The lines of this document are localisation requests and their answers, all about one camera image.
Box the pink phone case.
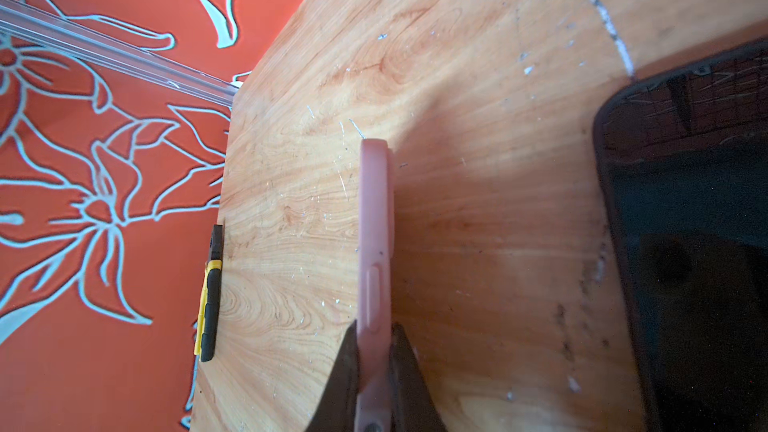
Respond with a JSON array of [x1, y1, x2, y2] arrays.
[[354, 139, 395, 431]]

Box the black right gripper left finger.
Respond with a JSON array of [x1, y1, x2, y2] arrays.
[[305, 321, 360, 432]]

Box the yellow black pliers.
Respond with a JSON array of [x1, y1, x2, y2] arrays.
[[194, 224, 224, 362]]

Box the black phone case with holes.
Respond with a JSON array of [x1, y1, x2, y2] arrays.
[[593, 40, 767, 431]]

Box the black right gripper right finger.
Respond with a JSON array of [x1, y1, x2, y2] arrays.
[[388, 323, 447, 432]]

